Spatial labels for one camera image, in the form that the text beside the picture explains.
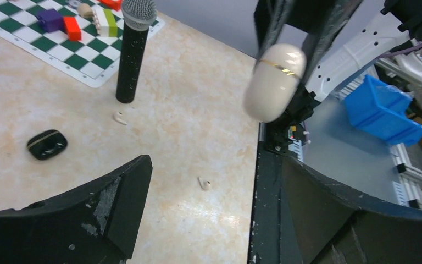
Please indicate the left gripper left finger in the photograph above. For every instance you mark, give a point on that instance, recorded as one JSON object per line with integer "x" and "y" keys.
{"x": 97, "y": 222}

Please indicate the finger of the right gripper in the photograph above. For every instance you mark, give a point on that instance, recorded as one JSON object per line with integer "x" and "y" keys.
{"x": 269, "y": 19}
{"x": 329, "y": 19}

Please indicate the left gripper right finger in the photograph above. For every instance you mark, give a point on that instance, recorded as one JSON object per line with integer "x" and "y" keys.
{"x": 335, "y": 223}

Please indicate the white earbud charging case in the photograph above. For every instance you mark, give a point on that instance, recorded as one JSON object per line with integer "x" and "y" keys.
{"x": 274, "y": 82}

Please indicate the black earbud charging case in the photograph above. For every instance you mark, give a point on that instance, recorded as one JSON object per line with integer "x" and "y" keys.
{"x": 47, "y": 144}

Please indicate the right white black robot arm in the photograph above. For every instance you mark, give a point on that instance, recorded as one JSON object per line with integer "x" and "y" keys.
{"x": 397, "y": 23}

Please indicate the right circuit board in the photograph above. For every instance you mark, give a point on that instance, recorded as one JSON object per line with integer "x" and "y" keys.
{"x": 299, "y": 134}

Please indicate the blue plastic bin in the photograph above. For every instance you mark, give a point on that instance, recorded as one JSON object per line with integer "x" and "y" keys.
{"x": 379, "y": 109}

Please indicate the white earbud near microphone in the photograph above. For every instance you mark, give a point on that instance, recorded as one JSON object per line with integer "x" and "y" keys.
{"x": 118, "y": 117}

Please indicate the white earbud near front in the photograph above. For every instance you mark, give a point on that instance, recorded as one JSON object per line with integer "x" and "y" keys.
{"x": 204, "y": 184}

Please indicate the black microphone grey head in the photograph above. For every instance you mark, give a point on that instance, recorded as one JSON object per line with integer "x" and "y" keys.
{"x": 138, "y": 15}

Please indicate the large red block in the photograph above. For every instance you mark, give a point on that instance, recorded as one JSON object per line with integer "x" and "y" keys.
{"x": 112, "y": 4}

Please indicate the yellow-green block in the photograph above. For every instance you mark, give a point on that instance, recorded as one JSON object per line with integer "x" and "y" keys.
{"x": 104, "y": 22}

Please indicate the green white chessboard mat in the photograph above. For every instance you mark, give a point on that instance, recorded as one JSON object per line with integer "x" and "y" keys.
{"x": 92, "y": 61}

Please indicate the small red block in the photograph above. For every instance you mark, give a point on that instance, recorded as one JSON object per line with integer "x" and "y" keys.
{"x": 72, "y": 28}

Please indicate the clear round piece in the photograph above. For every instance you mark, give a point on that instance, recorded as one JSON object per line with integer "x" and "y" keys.
{"x": 73, "y": 3}

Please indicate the purple block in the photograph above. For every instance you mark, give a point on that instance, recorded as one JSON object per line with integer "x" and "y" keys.
{"x": 50, "y": 20}

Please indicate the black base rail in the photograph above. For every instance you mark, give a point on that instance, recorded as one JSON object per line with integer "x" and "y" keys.
{"x": 272, "y": 237}

